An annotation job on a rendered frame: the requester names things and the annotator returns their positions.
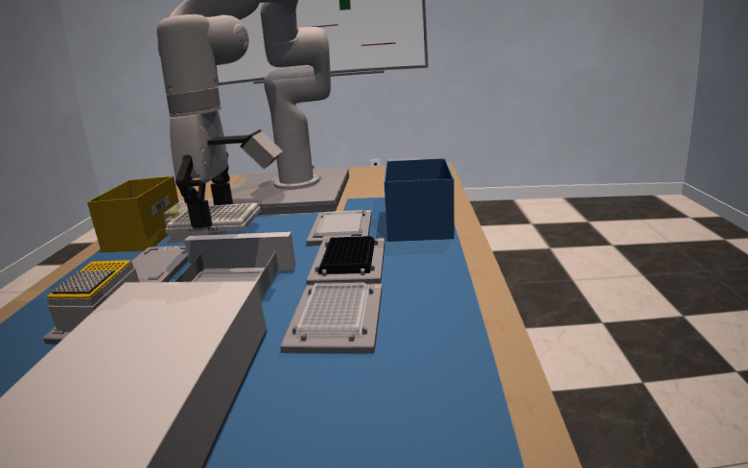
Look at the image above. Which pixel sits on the olive-brown open-top box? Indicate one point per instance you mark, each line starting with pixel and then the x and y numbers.
pixel 126 220

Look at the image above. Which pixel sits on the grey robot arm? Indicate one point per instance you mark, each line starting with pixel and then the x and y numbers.
pixel 189 44

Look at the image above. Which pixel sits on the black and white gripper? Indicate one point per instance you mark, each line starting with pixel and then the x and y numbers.
pixel 189 133

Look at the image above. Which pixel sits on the blue flat mat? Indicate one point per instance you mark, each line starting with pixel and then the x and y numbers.
pixel 429 397

